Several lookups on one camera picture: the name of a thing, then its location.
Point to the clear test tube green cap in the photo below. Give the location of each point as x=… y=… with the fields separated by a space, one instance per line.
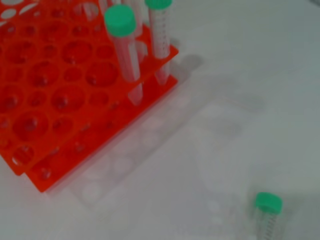
x=120 y=18
x=160 y=30
x=268 y=202
x=139 y=15

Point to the orange plastic test tube rack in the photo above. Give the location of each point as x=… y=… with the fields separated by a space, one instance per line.
x=62 y=105

